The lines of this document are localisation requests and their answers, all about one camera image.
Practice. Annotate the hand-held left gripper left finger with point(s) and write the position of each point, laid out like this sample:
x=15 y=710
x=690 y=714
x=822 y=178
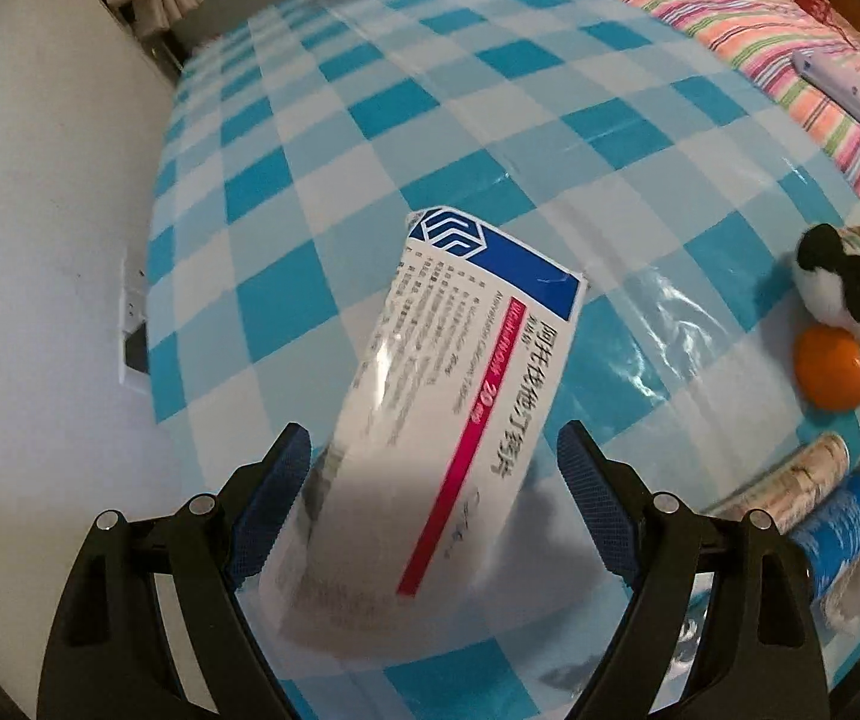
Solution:
x=272 y=510

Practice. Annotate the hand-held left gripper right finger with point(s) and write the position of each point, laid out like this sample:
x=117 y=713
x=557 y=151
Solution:
x=602 y=510

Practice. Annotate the printed tea bottle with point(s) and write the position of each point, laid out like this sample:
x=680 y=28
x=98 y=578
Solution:
x=797 y=480

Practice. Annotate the white medicine box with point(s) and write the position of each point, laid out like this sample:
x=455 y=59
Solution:
x=460 y=360

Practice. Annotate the orange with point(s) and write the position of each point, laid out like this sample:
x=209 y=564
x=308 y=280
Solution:
x=831 y=367

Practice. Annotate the blue tube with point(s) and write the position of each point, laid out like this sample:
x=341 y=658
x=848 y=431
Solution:
x=842 y=517

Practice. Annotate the black and white plush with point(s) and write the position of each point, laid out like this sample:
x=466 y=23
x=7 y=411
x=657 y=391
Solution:
x=835 y=285

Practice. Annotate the pale blue flat box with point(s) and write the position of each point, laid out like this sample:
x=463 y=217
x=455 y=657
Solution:
x=838 y=86

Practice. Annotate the striped pink bedsheet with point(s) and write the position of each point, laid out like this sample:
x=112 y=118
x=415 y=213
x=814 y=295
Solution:
x=700 y=7

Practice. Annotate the red pouch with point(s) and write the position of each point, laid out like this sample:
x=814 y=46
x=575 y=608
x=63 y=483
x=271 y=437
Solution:
x=816 y=4

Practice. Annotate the white wall socket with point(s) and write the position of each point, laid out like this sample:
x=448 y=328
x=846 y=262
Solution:
x=133 y=315

